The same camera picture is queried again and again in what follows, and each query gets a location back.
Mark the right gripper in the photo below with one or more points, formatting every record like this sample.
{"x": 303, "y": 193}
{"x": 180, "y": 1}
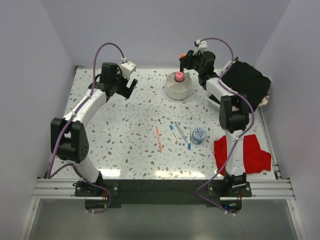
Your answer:
{"x": 186, "y": 60}

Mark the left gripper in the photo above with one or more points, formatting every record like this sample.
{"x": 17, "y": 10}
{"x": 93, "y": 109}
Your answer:
{"x": 125, "y": 92}

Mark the green pen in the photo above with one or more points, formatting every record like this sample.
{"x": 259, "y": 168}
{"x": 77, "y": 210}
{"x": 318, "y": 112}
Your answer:
{"x": 186, "y": 74}

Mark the pink glue stick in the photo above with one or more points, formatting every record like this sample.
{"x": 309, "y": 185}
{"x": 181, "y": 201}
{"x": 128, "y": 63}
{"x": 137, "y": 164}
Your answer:
{"x": 179, "y": 77}

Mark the blue capped pen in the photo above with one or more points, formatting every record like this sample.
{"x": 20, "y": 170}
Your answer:
{"x": 175, "y": 135}

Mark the white blue marker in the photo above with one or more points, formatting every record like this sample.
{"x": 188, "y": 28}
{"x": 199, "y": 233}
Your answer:
{"x": 181, "y": 132}

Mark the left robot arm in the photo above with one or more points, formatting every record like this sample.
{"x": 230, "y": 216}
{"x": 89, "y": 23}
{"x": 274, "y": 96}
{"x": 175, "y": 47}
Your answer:
{"x": 68, "y": 137}

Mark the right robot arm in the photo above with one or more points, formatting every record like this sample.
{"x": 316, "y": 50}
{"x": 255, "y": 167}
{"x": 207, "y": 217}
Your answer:
{"x": 233, "y": 118}

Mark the round beige divided organizer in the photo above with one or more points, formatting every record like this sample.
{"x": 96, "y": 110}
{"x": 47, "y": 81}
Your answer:
{"x": 178, "y": 90}

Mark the white plastic basket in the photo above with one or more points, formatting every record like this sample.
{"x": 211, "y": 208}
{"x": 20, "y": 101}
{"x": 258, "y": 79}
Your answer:
{"x": 213, "y": 102}

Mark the orange pen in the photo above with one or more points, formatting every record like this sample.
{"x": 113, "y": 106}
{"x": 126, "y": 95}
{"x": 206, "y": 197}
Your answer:
{"x": 159, "y": 139}

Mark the black cloth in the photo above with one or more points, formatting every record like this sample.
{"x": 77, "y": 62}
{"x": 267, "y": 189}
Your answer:
{"x": 245, "y": 79}

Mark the beige cloth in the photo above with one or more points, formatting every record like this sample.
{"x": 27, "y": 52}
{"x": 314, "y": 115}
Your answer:
{"x": 263, "y": 102}

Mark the blue washi tape roll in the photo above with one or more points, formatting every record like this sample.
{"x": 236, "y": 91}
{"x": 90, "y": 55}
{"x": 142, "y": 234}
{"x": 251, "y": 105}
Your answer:
{"x": 198, "y": 135}

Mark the blue pen right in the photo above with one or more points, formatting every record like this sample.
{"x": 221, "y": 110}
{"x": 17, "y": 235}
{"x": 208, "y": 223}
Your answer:
{"x": 189, "y": 138}

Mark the red cloth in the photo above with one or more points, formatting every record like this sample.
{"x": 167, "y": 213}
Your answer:
{"x": 255, "y": 159}

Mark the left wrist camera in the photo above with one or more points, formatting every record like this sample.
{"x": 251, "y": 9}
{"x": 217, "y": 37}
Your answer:
{"x": 127, "y": 68}

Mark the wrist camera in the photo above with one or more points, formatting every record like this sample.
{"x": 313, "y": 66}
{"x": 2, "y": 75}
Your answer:
{"x": 127, "y": 68}
{"x": 201, "y": 46}

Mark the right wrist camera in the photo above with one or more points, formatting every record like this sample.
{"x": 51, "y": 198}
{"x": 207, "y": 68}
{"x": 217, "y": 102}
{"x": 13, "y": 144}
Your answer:
{"x": 201, "y": 46}

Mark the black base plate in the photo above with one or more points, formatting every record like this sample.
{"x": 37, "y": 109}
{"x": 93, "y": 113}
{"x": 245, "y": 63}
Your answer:
{"x": 161, "y": 192}

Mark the aluminium rail frame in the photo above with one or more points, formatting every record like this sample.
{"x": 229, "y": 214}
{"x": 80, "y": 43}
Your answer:
{"x": 124, "y": 146}

